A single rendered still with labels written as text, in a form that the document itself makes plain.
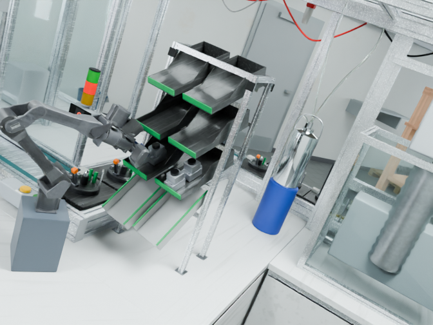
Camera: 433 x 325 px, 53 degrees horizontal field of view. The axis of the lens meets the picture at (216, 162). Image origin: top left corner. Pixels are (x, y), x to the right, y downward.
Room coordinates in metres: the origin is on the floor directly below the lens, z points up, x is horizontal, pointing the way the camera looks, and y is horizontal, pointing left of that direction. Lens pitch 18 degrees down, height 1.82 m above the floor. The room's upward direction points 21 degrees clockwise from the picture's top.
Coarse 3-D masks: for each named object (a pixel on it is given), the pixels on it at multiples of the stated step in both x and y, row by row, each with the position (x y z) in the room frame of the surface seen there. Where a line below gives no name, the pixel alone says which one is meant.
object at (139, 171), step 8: (152, 136) 1.59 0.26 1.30; (168, 136) 1.67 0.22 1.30; (168, 144) 1.64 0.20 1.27; (168, 152) 1.59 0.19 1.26; (176, 152) 1.53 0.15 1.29; (128, 160) 1.51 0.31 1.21; (168, 160) 1.50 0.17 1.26; (176, 160) 1.54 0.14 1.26; (136, 168) 1.45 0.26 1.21; (144, 168) 1.49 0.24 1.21; (152, 168) 1.50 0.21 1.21; (160, 168) 1.48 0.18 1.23; (144, 176) 1.43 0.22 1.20; (152, 176) 1.45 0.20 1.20
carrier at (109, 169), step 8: (96, 168) 1.86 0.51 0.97; (104, 168) 1.89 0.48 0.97; (112, 168) 1.87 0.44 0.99; (120, 168) 1.87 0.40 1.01; (128, 168) 1.92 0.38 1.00; (104, 176) 1.81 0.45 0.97; (112, 176) 1.81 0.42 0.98; (120, 176) 1.83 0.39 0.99; (128, 176) 1.86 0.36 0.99; (112, 184) 1.76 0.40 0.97; (120, 184) 1.79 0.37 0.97
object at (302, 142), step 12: (300, 132) 2.12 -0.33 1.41; (312, 132) 2.14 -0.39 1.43; (288, 144) 2.14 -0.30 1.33; (300, 144) 2.10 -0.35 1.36; (312, 144) 2.10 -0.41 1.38; (288, 156) 2.11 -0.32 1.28; (300, 156) 2.09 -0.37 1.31; (276, 168) 2.16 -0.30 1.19; (288, 168) 2.10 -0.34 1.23; (300, 168) 2.10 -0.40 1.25; (276, 180) 2.12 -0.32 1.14; (288, 180) 2.09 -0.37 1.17; (300, 180) 2.14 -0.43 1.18
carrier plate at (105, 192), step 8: (104, 184) 1.73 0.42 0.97; (72, 192) 1.56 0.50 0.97; (104, 192) 1.66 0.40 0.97; (112, 192) 1.69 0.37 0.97; (72, 200) 1.51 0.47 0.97; (80, 200) 1.53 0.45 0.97; (88, 200) 1.55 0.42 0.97; (96, 200) 1.57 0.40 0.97; (104, 200) 1.60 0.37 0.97; (80, 208) 1.48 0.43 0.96
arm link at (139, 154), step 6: (120, 132) 1.37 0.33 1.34; (120, 138) 1.36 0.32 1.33; (126, 138) 1.38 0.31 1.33; (120, 144) 1.36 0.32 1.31; (126, 144) 1.38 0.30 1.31; (132, 144) 1.40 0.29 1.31; (126, 150) 1.39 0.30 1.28; (132, 150) 1.39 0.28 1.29; (138, 150) 1.37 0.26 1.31; (144, 150) 1.36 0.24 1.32; (132, 156) 1.36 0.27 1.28; (138, 156) 1.35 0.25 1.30; (144, 156) 1.36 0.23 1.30; (138, 162) 1.35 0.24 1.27
